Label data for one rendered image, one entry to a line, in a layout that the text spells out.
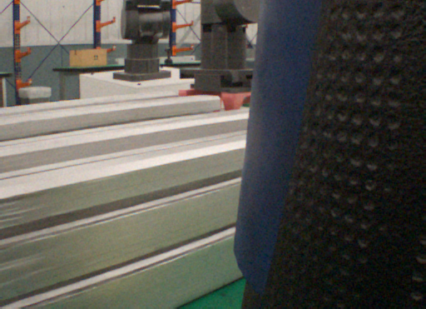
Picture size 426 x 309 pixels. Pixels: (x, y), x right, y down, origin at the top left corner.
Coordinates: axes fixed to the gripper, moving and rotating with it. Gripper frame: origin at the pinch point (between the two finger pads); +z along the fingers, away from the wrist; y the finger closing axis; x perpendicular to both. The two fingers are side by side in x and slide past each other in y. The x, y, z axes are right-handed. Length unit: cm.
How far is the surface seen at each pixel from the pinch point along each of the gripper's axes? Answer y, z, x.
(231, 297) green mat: 24.8, 2.2, -23.9
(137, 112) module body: 4.8, -5.6, -16.2
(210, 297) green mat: 23.9, 2.2, -24.7
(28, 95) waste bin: -468, 30, 142
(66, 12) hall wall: -743, -98, 322
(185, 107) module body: 4.8, -5.6, -10.3
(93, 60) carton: -478, -7, 239
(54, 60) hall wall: -743, -9, 296
